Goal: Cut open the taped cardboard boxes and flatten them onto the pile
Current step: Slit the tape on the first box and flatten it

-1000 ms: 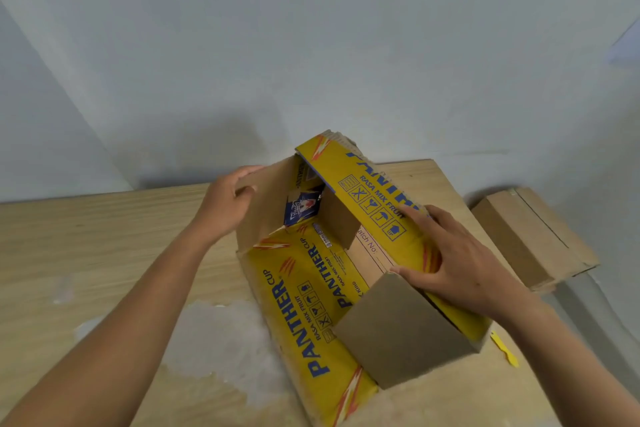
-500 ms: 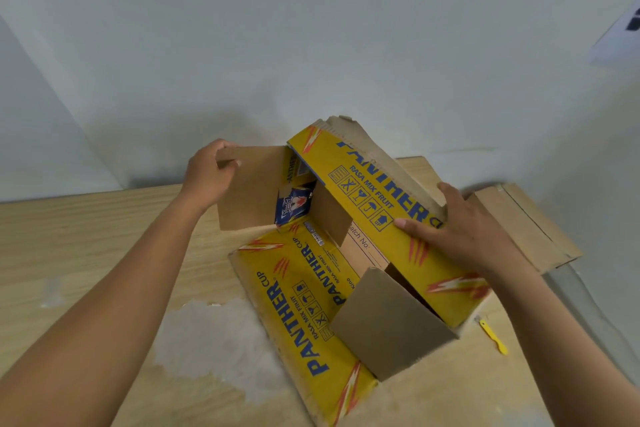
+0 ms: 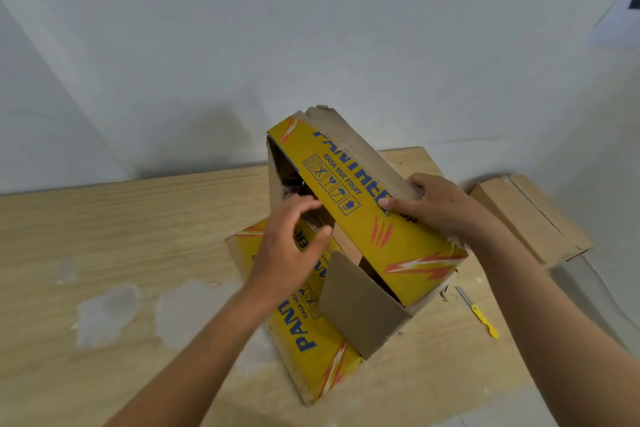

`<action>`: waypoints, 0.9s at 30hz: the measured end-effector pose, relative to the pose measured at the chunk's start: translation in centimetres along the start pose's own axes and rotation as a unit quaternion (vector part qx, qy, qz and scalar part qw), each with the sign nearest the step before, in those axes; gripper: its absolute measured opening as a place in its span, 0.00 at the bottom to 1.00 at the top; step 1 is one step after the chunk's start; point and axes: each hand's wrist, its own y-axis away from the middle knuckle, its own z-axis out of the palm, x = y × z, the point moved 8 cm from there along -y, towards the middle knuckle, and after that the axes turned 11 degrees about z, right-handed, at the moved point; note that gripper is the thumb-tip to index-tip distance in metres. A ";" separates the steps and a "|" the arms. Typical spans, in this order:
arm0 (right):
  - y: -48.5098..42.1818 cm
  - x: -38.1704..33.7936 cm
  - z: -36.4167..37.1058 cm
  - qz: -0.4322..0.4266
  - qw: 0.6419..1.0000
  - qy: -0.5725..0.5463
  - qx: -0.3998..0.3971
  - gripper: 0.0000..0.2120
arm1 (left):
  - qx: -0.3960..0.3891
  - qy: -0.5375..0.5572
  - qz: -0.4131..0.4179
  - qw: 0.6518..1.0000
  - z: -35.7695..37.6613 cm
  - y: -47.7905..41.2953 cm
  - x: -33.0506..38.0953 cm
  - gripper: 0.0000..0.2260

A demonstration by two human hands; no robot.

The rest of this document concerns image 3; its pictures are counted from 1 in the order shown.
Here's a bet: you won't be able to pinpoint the person's left hand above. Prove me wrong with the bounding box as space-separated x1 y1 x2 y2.
242 193 334 304

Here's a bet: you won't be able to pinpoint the person's right hand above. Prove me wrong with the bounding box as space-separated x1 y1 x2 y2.
377 172 494 248

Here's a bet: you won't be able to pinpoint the brown cardboard box yellow sides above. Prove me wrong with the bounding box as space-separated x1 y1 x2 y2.
225 105 469 406

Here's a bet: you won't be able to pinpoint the plain brown cardboard box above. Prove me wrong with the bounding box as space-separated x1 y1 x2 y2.
469 173 596 270

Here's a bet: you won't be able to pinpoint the yellow utility knife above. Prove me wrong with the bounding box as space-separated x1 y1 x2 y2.
453 285 500 340

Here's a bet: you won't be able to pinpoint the person's left forearm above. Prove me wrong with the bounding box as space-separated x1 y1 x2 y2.
105 284 273 427

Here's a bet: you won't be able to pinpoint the person's right forearm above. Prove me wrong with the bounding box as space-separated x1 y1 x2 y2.
465 221 640 427

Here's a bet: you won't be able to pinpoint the light wooden table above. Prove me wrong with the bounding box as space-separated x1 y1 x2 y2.
0 146 536 427

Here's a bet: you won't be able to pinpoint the white paper recycling sign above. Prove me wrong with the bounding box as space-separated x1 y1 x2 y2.
587 0 640 50

